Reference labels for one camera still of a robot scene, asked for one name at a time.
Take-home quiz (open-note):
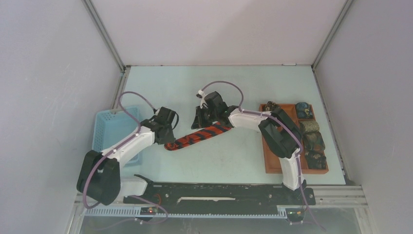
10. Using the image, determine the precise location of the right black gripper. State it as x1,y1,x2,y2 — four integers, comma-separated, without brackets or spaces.
192,105,219,129

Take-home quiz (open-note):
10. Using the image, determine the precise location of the orange navy striped tie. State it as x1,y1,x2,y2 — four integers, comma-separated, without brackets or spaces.
164,122,232,151

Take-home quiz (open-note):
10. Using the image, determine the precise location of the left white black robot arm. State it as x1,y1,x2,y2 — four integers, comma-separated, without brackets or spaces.
76,107,179,209

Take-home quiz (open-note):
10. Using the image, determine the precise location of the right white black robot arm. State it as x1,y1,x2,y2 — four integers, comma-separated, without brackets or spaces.
191,90,304,204

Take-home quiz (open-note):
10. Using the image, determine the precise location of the light blue plastic basket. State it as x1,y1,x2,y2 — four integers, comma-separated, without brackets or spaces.
92,108,137,152

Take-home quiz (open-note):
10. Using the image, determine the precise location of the brown floral rolled tie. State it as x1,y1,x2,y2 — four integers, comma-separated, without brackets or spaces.
263,101,280,112

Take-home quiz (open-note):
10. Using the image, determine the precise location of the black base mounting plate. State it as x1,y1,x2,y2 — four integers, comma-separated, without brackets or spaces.
141,183,316,215

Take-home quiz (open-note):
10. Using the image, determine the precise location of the brown wooden divided tray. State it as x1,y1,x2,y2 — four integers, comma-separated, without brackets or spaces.
259,104,329,175

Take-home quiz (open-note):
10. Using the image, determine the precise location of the blue patterned rolled tie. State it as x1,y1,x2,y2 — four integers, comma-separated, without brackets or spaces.
295,102,314,119

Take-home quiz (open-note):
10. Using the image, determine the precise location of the gold patterned rolled tie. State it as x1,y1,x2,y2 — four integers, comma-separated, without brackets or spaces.
300,120,320,134

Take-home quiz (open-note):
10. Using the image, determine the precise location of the dark green rolled tie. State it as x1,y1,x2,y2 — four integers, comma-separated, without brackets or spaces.
303,132,325,152

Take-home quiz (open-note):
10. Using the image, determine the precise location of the dark floral rolled tie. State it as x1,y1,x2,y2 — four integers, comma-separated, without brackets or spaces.
305,151,327,170

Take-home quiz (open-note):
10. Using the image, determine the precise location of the white slotted cable duct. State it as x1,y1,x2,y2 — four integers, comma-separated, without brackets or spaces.
85,206,287,219

